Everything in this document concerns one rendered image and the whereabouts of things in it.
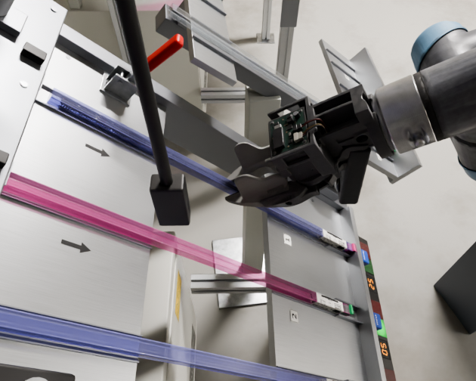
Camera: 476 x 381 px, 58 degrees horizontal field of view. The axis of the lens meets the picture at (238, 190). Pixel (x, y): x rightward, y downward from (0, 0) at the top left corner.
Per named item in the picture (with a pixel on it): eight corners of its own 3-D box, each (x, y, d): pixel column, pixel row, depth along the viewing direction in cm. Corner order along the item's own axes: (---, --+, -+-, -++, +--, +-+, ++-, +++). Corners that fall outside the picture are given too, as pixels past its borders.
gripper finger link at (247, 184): (205, 180, 53) (270, 148, 49) (231, 202, 57) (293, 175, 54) (206, 200, 51) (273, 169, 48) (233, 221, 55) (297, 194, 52)
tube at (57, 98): (347, 246, 72) (353, 244, 71) (348, 254, 71) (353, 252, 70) (49, 93, 43) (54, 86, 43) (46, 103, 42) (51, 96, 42)
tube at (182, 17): (386, 150, 84) (391, 147, 83) (389, 155, 83) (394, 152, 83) (167, 9, 54) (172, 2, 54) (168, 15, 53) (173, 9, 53)
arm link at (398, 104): (423, 104, 50) (443, 159, 45) (384, 119, 52) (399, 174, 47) (406, 60, 44) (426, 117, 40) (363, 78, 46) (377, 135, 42)
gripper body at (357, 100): (261, 113, 51) (361, 69, 45) (294, 153, 57) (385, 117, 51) (264, 165, 46) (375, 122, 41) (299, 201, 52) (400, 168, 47)
